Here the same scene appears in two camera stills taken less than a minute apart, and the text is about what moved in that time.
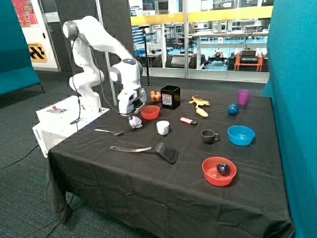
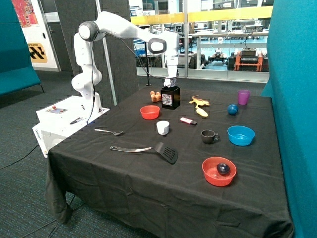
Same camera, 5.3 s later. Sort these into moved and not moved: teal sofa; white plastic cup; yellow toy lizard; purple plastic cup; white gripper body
Moved: white gripper body
Not moved: white plastic cup; yellow toy lizard; teal sofa; purple plastic cup
